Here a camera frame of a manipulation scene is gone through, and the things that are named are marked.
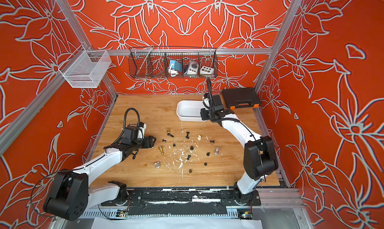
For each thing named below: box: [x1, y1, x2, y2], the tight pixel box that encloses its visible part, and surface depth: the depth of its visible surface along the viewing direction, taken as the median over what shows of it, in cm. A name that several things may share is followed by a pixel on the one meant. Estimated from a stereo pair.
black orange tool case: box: [222, 87, 261, 110], surface depth 117 cm
